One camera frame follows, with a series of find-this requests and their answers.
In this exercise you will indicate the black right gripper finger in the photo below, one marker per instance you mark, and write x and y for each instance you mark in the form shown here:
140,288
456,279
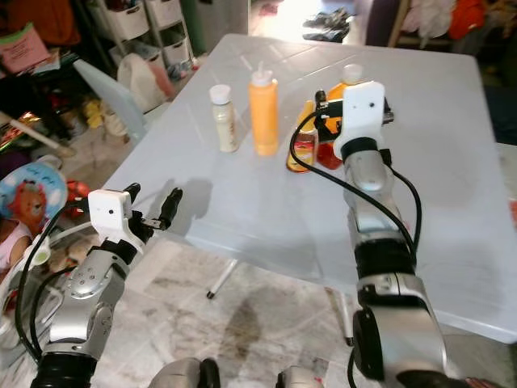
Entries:
321,100
388,113

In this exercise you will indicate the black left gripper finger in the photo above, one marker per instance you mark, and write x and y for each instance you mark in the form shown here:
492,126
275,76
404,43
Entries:
132,191
171,208

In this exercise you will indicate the yellow-capped honey bottle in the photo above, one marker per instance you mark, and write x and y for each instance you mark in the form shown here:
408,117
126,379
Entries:
301,153

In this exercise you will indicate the red ball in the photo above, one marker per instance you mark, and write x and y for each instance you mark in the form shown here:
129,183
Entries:
74,196

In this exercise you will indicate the orange squeeze bottle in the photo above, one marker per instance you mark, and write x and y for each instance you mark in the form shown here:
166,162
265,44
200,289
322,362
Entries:
263,113

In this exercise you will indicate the pair of black sandals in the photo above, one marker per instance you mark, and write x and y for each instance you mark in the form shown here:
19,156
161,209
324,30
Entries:
327,24

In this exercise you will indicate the white plastic folding table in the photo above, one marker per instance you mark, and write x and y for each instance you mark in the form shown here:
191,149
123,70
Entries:
250,202

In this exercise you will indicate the lion print baby bouncer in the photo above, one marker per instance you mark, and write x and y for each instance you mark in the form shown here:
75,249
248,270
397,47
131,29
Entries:
36,202

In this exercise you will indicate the small cream bottle white cap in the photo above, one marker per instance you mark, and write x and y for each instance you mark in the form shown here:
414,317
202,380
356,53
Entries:
224,125

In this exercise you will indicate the white plastic chair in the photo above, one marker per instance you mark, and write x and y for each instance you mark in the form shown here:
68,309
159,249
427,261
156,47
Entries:
109,89

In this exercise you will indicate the white plastic bag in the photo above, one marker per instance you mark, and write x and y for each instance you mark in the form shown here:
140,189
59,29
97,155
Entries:
141,81

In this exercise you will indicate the orange garment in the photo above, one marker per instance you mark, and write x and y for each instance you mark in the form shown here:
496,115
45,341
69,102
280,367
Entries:
468,16

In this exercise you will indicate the baby in pink clothes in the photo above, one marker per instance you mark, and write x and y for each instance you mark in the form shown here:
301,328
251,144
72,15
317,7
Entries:
12,246

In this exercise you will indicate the pink book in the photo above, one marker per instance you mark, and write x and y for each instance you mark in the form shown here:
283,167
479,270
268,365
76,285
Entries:
26,47

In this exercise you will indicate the silver left robot leg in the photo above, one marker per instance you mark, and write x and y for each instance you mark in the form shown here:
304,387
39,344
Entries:
182,376

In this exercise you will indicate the silver robot leg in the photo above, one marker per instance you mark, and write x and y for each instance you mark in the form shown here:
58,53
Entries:
300,378
182,376

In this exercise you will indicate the white plastic drawer unit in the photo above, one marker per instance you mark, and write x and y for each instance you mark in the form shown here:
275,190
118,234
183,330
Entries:
141,20

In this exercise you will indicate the silver right robot leg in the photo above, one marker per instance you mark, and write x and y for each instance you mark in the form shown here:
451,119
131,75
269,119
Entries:
300,378

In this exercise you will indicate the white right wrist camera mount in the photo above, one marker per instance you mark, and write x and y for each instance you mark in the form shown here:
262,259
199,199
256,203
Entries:
363,105

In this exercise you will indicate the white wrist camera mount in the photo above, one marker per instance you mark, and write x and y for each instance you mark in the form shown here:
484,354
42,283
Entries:
363,105
107,212

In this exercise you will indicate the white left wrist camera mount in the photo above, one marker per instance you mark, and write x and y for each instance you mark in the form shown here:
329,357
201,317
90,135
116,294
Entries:
107,212

